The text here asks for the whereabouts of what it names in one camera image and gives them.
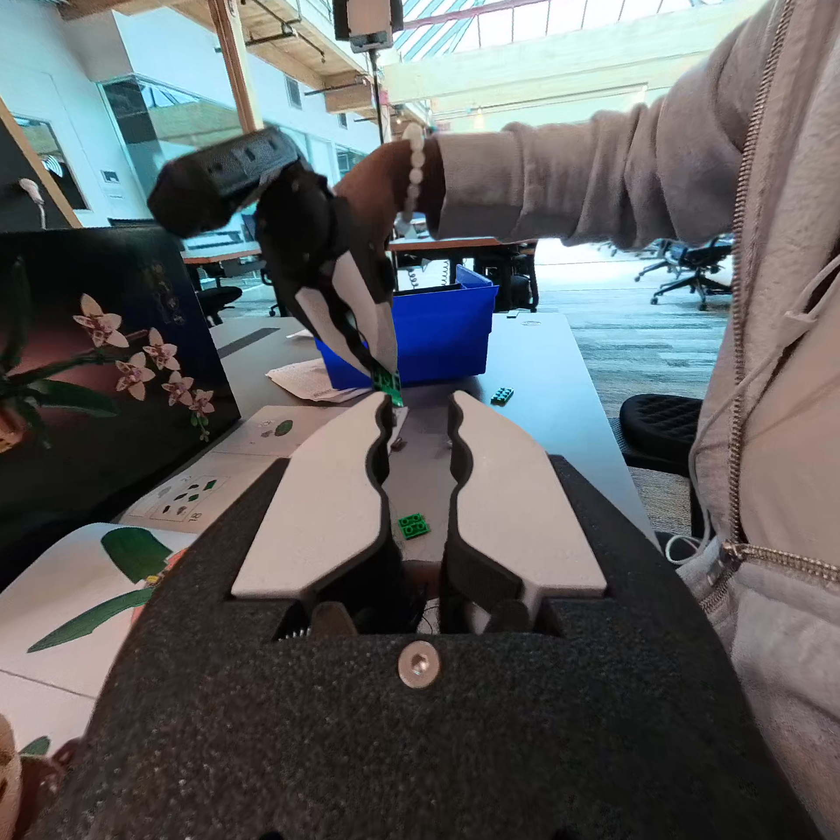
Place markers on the black camera on pole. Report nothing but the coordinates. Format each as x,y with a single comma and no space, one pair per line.
367,23

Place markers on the background wooden table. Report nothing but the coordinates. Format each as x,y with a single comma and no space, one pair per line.
459,244

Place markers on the black orchid print box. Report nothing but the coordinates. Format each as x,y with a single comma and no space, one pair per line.
98,426

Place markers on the brick orchid model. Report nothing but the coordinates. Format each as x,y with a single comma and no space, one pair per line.
10,781

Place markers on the black office chair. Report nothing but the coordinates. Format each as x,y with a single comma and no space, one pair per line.
695,269
220,300

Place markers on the person's right forearm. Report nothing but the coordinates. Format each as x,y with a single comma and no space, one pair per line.
577,177

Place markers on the black mesh stool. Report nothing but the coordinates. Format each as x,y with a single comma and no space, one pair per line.
659,420

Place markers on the teal brick plate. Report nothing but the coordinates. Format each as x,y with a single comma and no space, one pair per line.
502,395

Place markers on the person's right hand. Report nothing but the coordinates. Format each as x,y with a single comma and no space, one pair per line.
377,190

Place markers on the building instruction booklet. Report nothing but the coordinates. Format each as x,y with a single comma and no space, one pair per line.
59,590

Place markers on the black partition panel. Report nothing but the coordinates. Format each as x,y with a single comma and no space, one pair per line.
26,157

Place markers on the small green brick plate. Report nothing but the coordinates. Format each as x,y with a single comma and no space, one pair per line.
413,526

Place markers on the person's grey hoodie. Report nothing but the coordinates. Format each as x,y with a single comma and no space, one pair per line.
781,459

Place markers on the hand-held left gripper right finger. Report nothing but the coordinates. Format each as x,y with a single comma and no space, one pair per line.
525,518

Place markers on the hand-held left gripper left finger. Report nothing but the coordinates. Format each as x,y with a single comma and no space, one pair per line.
315,518

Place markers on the white folded paper sheet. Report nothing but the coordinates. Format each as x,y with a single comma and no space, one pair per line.
308,380

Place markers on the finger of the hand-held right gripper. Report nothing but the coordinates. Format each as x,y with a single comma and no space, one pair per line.
367,308
321,318

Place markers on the blue plastic bin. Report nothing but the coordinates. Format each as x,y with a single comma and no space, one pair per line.
439,334

